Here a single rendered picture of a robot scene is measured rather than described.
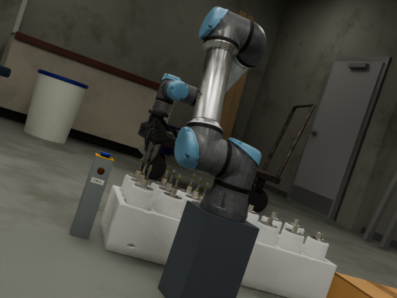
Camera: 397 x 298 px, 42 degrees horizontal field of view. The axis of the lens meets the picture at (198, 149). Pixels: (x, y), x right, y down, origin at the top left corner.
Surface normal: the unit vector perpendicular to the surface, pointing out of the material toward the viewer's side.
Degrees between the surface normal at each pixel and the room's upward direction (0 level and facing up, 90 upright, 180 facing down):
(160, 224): 90
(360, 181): 90
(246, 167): 90
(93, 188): 90
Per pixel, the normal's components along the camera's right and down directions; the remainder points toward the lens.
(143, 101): 0.37, 0.15
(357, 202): -0.87, -0.28
